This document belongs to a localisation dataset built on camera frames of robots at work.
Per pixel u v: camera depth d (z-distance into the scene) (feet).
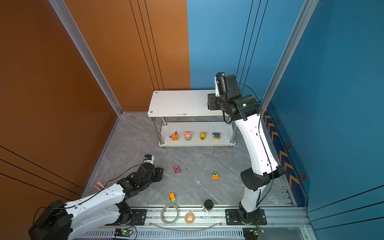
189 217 2.47
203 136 3.08
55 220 1.34
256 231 2.28
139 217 2.41
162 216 2.46
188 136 3.02
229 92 1.52
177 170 2.85
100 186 2.72
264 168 1.39
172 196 2.53
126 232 2.31
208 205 2.24
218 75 1.87
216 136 3.01
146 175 2.13
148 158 2.51
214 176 2.78
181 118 3.80
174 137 2.99
